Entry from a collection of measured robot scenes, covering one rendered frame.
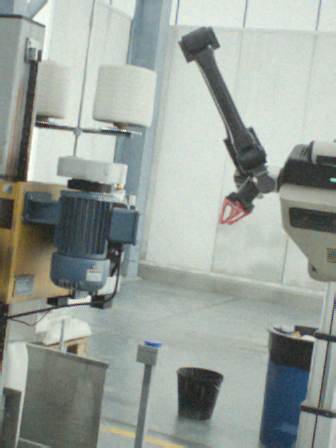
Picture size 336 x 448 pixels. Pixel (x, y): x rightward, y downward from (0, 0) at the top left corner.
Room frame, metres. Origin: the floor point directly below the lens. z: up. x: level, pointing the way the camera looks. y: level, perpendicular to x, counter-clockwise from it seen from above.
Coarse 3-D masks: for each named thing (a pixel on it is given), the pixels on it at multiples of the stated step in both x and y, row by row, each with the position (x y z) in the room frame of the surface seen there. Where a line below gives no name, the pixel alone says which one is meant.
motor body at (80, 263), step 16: (64, 192) 2.01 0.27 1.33; (80, 192) 2.03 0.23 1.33; (64, 208) 2.02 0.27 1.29; (80, 208) 1.99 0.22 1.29; (96, 208) 2.00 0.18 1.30; (64, 224) 2.01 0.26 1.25; (80, 224) 1.99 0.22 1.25; (96, 224) 2.00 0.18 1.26; (64, 240) 2.01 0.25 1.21; (80, 240) 2.00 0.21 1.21; (96, 240) 2.01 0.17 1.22; (64, 256) 1.99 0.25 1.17; (80, 256) 2.00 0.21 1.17; (96, 256) 2.01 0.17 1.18; (64, 272) 1.99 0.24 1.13; (80, 272) 1.99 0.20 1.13; (96, 272) 2.00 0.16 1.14; (64, 288) 2.01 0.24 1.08; (80, 288) 2.00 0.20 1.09; (96, 288) 2.02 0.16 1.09
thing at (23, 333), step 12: (36, 300) 2.48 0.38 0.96; (12, 312) 2.51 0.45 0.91; (24, 312) 2.50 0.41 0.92; (12, 324) 2.51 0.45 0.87; (24, 324) 2.49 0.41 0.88; (36, 324) 2.48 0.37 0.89; (12, 336) 2.51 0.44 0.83; (24, 336) 2.49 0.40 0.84; (12, 348) 2.49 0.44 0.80; (24, 348) 2.55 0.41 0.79; (12, 360) 2.47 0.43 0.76; (24, 360) 2.54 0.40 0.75; (12, 372) 2.48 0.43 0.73; (24, 372) 2.55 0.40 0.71; (12, 384) 2.48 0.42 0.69; (24, 384) 2.55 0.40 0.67
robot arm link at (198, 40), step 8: (192, 32) 2.33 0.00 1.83; (200, 32) 2.32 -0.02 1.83; (208, 32) 2.32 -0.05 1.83; (184, 40) 2.32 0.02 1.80; (192, 40) 2.32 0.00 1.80; (200, 40) 2.32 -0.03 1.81; (208, 40) 2.32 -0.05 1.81; (192, 48) 2.32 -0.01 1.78; (200, 48) 2.34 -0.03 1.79; (208, 48) 2.39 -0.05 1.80; (200, 72) 2.43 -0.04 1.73; (208, 88) 2.43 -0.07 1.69; (216, 104) 2.44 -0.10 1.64; (224, 128) 2.50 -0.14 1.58; (248, 128) 2.48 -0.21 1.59; (256, 136) 2.47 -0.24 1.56; (224, 144) 2.49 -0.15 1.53; (232, 144) 2.47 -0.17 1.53; (232, 152) 2.46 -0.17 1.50; (232, 160) 2.47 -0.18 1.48
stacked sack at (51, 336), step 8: (72, 320) 5.88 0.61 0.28; (56, 328) 5.57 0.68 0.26; (72, 328) 5.72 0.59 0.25; (80, 328) 5.81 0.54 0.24; (88, 328) 5.92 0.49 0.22; (40, 336) 5.45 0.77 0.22; (48, 336) 5.45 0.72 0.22; (56, 336) 5.51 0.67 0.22; (64, 336) 5.62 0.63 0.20; (72, 336) 5.72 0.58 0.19; (80, 336) 5.84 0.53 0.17; (40, 344) 5.44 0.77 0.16; (48, 344) 5.46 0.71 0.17
